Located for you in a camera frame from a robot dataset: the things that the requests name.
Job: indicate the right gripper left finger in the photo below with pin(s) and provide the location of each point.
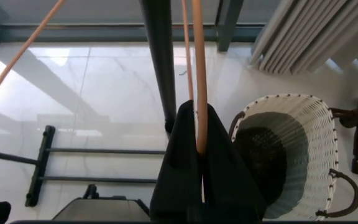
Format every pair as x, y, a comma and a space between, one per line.
176, 186

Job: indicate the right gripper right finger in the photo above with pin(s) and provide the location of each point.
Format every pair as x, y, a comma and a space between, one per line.
228, 186

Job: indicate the window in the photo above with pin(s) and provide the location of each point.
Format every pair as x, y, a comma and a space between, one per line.
73, 32

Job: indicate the white laundry basket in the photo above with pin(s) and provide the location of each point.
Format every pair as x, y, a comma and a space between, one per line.
319, 140

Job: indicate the black clothes rack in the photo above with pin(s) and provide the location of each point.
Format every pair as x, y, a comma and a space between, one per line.
160, 62

